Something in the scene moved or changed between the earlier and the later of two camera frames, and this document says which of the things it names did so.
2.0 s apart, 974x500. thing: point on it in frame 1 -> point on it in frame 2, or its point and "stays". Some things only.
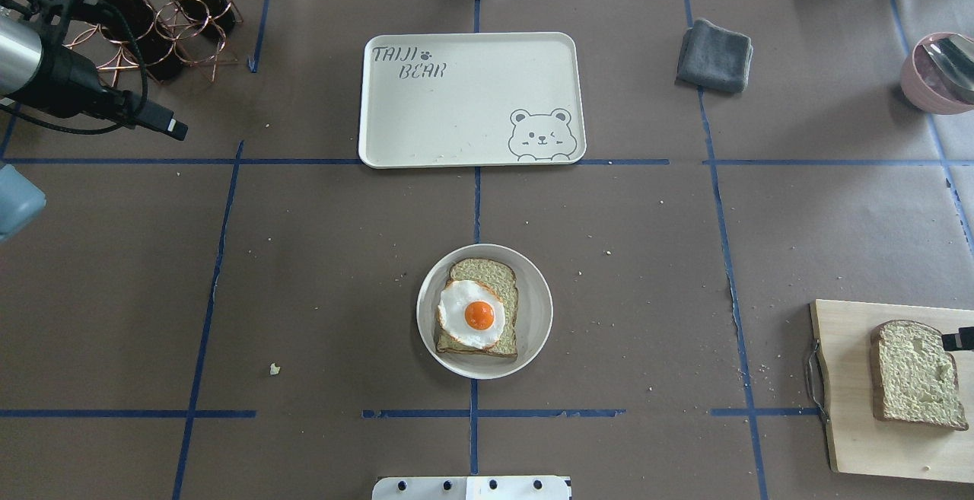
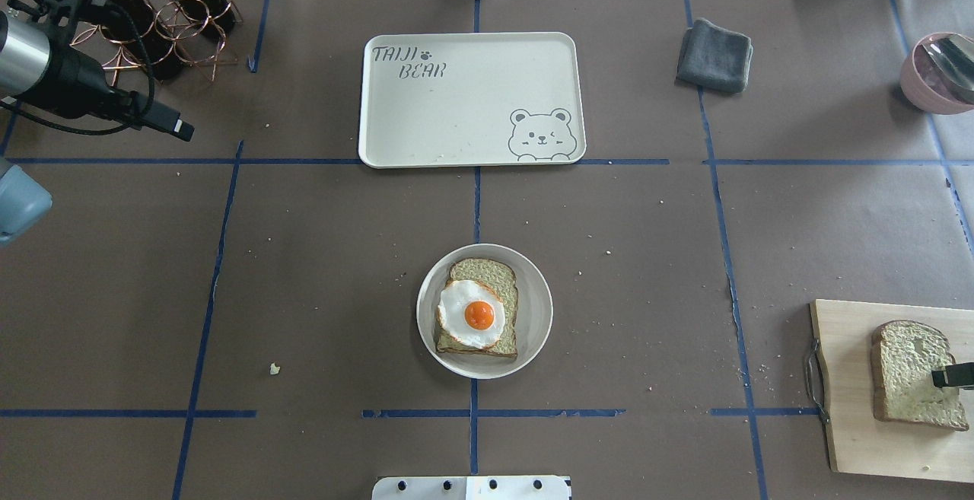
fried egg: [471, 315] stays
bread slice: [913, 378] stays
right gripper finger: [964, 339] -> [956, 374]
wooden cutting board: [864, 444] stays
